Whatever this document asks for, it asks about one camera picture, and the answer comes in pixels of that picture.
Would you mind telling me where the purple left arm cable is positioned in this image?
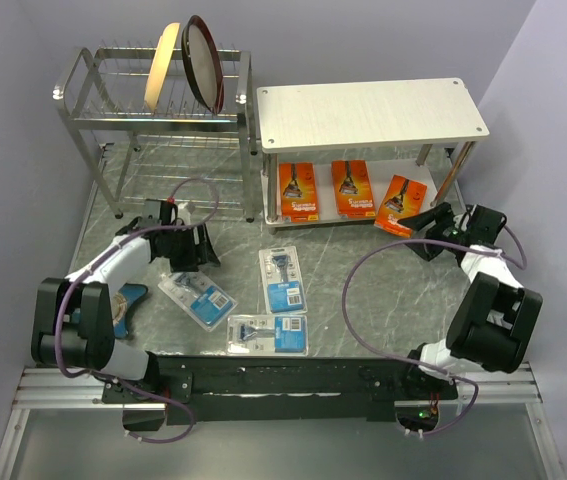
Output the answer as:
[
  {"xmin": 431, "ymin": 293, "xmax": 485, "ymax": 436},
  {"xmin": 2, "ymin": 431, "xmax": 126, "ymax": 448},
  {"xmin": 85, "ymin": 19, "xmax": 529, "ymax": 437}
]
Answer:
[{"xmin": 52, "ymin": 177, "xmax": 220, "ymax": 445}]

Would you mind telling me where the white two-tier shelf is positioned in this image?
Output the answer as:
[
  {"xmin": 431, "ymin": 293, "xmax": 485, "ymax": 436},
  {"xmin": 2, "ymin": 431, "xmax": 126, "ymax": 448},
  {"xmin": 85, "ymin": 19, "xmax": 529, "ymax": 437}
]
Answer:
[{"xmin": 257, "ymin": 78, "xmax": 489, "ymax": 230}]

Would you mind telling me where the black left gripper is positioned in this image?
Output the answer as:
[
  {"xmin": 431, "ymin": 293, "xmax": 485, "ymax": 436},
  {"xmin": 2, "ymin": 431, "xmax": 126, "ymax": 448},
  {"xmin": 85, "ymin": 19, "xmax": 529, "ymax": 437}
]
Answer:
[{"xmin": 160, "ymin": 222, "xmax": 220, "ymax": 273}]

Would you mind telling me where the cream plate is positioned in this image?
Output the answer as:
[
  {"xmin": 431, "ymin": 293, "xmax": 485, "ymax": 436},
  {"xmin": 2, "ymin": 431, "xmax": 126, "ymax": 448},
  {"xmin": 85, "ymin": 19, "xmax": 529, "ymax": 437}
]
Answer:
[{"xmin": 144, "ymin": 22, "xmax": 180, "ymax": 113}]

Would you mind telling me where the dark brown plate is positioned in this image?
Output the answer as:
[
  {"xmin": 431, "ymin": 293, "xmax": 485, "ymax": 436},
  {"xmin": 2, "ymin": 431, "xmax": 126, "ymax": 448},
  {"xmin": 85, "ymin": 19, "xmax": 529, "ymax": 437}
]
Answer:
[{"xmin": 181, "ymin": 15, "xmax": 224, "ymax": 115}]

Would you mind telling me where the blue razor blister pack front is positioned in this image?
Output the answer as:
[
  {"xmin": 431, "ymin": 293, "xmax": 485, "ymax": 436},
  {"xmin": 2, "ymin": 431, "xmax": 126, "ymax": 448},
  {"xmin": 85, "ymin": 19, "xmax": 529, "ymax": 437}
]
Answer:
[{"xmin": 226, "ymin": 315, "xmax": 309, "ymax": 357}]

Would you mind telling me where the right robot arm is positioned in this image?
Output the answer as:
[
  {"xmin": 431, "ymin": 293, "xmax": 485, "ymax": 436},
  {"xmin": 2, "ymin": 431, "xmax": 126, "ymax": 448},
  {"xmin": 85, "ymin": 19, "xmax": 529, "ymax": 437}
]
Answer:
[{"xmin": 398, "ymin": 203, "xmax": 543, "ymax": 398}]

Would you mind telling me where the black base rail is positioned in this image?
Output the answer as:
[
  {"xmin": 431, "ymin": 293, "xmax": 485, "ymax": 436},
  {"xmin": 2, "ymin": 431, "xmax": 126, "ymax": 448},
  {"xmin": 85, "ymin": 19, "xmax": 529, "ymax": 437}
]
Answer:
[{"xmin": 124, "ymin": 356, "xmax": 458, "ymax": 431}]

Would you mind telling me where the blue star-shaped dish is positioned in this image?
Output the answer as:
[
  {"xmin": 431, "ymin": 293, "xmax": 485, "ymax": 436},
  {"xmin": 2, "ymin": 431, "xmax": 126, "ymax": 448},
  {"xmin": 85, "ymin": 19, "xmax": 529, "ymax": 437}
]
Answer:
[{"xmin": 111, "ymin": 283, "xmax": 148, "ymax": 339}]

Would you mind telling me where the blue razor blister pack left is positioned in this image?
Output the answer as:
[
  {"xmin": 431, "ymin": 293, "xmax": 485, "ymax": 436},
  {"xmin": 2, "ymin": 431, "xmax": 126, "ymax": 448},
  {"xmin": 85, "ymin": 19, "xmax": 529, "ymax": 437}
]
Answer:
[{"xmin": 158, "ymin": 272, "xmax": 237, "ymax": 332}]

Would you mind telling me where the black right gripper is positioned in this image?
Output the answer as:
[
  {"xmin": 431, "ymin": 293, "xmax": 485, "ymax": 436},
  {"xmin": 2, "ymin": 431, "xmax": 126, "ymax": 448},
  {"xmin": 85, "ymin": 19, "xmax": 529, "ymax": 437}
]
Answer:
[{"xmin": 397, "ymin": 201, "xmax": 469, "ymax": 262}]

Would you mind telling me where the orange razor box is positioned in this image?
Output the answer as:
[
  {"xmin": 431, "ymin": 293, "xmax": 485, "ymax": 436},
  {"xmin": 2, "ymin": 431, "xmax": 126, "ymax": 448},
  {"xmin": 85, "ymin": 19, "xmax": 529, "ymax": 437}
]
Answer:
[
  {"xmin": 331, "ymin": 159, "xmax": 376, "ymax": 220},
  {"xmin": 374, "ymin": 175, "xmax": 427, "ymax": 238},
  {"xmin": 278, "ymin": 162, "xmax": 319, "ymax": 223}
]

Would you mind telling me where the blue razor blister pack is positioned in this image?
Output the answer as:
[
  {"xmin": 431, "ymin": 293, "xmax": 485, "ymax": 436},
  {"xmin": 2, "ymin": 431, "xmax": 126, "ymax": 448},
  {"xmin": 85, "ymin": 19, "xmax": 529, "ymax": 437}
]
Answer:
[
  {"xmin": 158, "ymin": 272, "xmax": 237, "ymax": 332},
  {"xmin": 259, "ymin": 246, "xmax": 307, "ymax": 314},
  {"xmin": 226, "ymin": 315, "xmax": 309, "ymax": 357}
]

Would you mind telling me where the steel dish rack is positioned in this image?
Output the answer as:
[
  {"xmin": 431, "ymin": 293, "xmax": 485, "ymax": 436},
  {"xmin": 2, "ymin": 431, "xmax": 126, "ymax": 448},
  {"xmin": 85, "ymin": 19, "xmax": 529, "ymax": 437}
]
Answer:
[{"xmin": 52, "ymin": 46, "xmax": 258, "ymax": 222}]

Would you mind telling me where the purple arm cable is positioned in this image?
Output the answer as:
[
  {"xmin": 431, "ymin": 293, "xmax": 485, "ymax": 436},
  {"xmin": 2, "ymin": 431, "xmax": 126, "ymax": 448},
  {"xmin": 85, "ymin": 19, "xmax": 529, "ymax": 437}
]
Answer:
[
  {"xmin": 342, "ymin": 219, "xmax": 529, "ymax": 436},
  {"xmin": 52, "ymin": 177, "xmax": 220, "ymax": 445}
]

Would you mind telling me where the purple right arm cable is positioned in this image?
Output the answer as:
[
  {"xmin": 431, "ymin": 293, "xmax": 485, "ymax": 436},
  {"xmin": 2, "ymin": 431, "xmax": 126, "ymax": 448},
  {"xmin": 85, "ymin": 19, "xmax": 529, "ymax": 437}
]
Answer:
[{"xmin": 342, "ymin": 219, "xmax": 529, "ymax": 436}]

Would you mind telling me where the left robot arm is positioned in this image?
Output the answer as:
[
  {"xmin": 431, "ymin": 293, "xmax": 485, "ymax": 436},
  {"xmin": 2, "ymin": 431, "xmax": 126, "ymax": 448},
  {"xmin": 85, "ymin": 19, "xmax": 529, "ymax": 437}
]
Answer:
[{"xmin": 31, "ymin": 199, "xmax": 220, "ymax": 402}]

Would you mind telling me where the blue razor blister pack centre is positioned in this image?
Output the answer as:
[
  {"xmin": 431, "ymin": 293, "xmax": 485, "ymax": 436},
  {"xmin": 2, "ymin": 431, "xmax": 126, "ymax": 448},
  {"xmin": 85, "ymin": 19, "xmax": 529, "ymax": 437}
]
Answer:
[{"xmin": 259, "ymin": 246, "xmax": 307, "ymax": 314}]

